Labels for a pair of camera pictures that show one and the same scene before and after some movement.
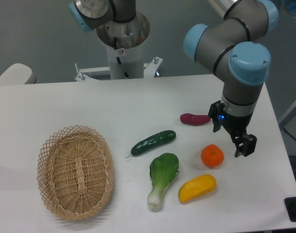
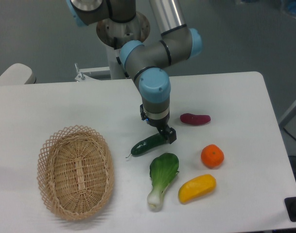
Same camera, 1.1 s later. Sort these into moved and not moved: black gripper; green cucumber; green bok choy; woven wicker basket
Moved: black gripper
Not moved: green bok choy; green cucumber; woven wicker basket
